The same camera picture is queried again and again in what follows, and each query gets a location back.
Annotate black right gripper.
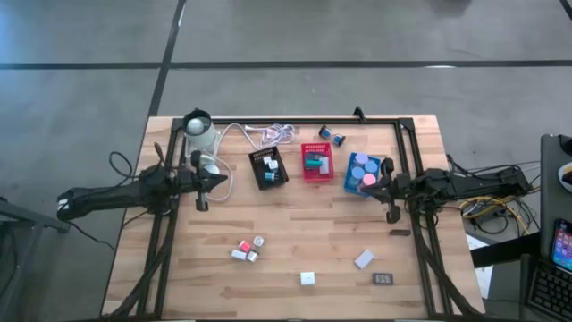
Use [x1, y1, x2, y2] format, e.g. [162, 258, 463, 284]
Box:
[359, 157, 417, 225]

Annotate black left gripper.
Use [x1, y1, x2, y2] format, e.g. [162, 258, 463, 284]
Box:
[176, 150, 229, 212]

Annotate blue hourglass with black caps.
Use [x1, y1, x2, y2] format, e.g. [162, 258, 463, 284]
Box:
[318, 124, 348, 148]

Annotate blue plastic basket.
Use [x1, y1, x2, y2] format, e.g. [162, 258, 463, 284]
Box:
[342, 151, 382, 198]

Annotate white cylindrical desk device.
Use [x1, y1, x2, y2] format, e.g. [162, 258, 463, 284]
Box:
[182, 108, 223, 175]

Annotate red plastic basket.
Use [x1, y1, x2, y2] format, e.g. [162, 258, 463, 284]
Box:
[299, 142, 335, 183]

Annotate black plastic basket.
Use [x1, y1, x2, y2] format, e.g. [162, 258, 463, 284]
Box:
[248, 146, 290, 191]

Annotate white paper sheet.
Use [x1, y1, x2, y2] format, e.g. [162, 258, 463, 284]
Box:
[464, 232, 495, 301]

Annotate dark computer desk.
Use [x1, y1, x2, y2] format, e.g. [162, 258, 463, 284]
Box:
[538, 132, 572, 269]

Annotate smartphone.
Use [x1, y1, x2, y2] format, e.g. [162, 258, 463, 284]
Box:
[551, 218, 572, 273]

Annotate black keyboard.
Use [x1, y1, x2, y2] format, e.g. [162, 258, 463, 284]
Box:
[526, 257, 572, 322]

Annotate grey metal cart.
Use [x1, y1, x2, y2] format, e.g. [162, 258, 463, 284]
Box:
[0, 196, 72, 322]

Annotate white cable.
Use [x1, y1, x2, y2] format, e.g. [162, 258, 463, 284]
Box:
[203, 123, 297, 202]

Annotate black aluminium table frame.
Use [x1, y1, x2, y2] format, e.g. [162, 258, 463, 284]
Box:
[101, 115, 482, 322]

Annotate tangled floor cables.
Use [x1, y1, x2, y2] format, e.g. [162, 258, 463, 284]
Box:
[446, 154, 544, 236]

